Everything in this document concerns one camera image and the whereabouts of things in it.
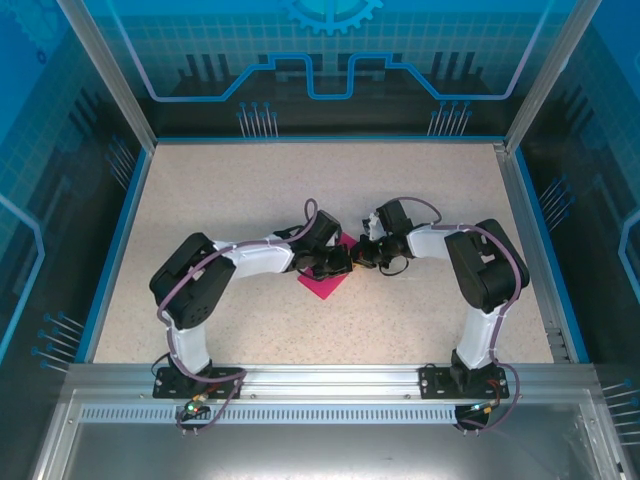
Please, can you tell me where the pink paper sheet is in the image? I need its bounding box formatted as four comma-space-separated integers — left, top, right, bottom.
294, 232, 357, 301

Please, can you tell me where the sheet metal tray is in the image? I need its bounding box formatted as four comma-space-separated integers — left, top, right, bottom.
29, 389, 626, 480

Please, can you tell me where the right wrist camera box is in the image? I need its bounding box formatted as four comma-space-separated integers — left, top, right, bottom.
363, 212, 386, 241

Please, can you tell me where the aluminium mounting rail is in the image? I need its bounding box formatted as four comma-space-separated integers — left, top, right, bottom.
67, 363, 596, 397

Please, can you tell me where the aluminium side rail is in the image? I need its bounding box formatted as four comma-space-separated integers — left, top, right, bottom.
492, 142, 571, 364

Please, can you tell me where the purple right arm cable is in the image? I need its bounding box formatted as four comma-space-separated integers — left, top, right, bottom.
392, 197, 531, 435

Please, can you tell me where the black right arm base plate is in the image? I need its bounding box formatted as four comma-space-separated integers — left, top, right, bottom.
418, 364, 512, 400

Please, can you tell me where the slotted metal cable duct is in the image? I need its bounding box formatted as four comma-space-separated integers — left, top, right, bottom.
79, 405, 586, 425

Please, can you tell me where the cable connector with light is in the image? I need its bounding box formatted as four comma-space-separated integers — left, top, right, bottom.
180, 394, 210, 420
467, 399, 502, 417

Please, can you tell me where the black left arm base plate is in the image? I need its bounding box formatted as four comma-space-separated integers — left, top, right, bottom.
152, 366, 245, 400

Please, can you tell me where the aluminium frame post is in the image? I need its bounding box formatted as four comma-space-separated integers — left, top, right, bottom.
55, 0, 157, 151
504, 0, 604, 151

